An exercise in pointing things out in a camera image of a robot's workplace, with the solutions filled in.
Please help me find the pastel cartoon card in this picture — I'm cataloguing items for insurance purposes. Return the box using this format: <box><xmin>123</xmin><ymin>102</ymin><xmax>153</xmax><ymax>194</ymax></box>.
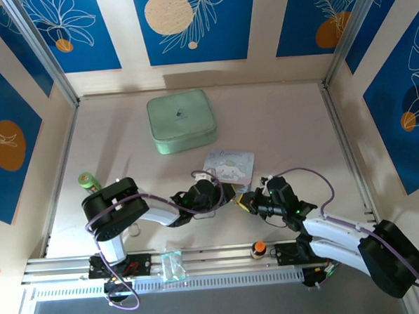
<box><xmin>201</xmin><ymin>146</ymin><xmax>257</xmax><ymax>197</ymax></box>

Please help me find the small bottle orange cap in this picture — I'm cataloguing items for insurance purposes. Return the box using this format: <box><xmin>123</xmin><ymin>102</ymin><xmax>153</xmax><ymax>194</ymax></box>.
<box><xmin>248</xmin><ymin>240</ymin><xmax>268</xmax><ymax>261</ymax></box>

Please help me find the clear plastic bag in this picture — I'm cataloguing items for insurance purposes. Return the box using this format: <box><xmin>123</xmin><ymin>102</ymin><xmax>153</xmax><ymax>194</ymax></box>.
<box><xmin>159</xmin><ymin>249</ymin><xmax>188</xmax><ymax>282</ymax></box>

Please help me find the mint green zip pouch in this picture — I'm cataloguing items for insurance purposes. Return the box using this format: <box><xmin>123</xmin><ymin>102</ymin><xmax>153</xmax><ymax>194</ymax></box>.
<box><xmin>145</xmin><ymin>88</ymin><xmax>220</xmax><ymax>157</ymax></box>

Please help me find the green cylindrical can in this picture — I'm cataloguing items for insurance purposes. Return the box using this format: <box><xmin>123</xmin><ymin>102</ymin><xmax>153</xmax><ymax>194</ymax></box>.
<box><xmin>77</xmin><ymin>171</ymin><xmax>102</xmax><ymax>192</ymax></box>

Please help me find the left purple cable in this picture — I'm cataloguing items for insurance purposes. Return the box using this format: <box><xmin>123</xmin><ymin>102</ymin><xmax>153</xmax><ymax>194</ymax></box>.
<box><xmin>82</xmin><ymin>169</ymin><xmax>230</xmax><ymax>314</ymax></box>

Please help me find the purple cable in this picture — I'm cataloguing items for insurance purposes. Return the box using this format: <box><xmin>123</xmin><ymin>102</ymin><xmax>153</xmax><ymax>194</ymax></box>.
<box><xmin>275</xmin><ymin>162</ymin><xmax>419</xmax><ymax>297</ymax></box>
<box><xmin>82</xmin><ymin>169</ymin><xmax>230</xmax><ymax>314</ymax></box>

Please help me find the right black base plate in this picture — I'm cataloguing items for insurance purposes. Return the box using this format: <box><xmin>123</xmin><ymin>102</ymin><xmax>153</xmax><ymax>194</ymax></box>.
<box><xmin>273</xmin><ymin>240</ymin><xmax>341</xmax><ymax>267</ymax></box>

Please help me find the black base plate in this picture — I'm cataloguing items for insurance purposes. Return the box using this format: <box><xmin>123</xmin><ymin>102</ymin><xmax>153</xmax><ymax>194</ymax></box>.
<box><xmin>87</xmin><ymin>251</ymin><xmax>153</xmax><ymax>280</ymax></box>
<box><xmin>273</xmin><ymin>240</ymin><xmax>341</xmax><ymax>267</ymax></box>

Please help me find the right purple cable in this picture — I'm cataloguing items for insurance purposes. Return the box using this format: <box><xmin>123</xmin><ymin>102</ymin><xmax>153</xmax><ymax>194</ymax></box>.
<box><xmin>275</xmin><ymin>162</ymin><xmax>419</xmax><ymax>297</ymax></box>

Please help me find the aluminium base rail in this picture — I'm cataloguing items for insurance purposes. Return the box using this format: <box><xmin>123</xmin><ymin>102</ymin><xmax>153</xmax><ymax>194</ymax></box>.
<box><xmin>20</xmin><ymin>237</ymin><xmax>408</xmax><ymax>284</ymax></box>

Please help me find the grey slotted cable duct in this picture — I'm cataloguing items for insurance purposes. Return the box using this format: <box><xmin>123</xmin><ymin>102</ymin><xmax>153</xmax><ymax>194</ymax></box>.
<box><xmin>32</xmin><ymin>268</ymin><xmax>305</xmax><ymax>300</ymax></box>

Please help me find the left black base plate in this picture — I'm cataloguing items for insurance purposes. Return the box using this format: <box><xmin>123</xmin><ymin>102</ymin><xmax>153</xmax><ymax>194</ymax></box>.
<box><xmin>87</xmin><ymin>251</ymin><xmax>153</xmax><ymax>280</ymax></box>

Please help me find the aluminium table edge rail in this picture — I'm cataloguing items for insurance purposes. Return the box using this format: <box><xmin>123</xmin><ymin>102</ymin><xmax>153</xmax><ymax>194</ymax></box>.
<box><xmin>34</xmin><ymin>100</ymin><xmax>88</xmax><ymax>258</ymax></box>
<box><xmin>319</xmin><ymin>79</ymin><xmax>379</xmax><ymax>229</ymax></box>

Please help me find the blue floral wall panel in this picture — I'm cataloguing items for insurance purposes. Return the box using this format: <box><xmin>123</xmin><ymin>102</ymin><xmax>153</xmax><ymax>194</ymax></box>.
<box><xmin>0</xmin><ymin>48</ymin><xmax>48</xmax><ymax>225</ymax></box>
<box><xmin>132</xmin><ymin>0</ymin><xmax>259</xmax><ymax>67</ymax></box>
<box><xmin>273</xmin><ymin>0</ymin><xmax>390</xmax><ymax>58</ymax></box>
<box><xmin>0</xmin><ymin>0</ymin><xmax>55</xmax><ymax>101</ymax></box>
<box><xmin>341</xmin><ymin>0</ymin><xmax>419</xmax><ymax>76</ymax></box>
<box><xmin>358</xmin><ymin>12</ymin><xmax>419</xmax><ymax>198</ymax></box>
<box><xmin>17</xmin><ymin>0</ymin><xmax>123</xmax><ymax>76</ymax></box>

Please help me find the aluminium frame post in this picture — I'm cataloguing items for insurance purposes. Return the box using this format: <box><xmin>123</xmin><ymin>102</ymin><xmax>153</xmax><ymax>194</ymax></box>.
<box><xmin>317</xmin><ymin>0</ymin><xmax>392</xmax><ymax>89</ymax></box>
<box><xmin>2</xmin><ymin>0</ymin><xmax>80</xmax><ymax>109</ymax></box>

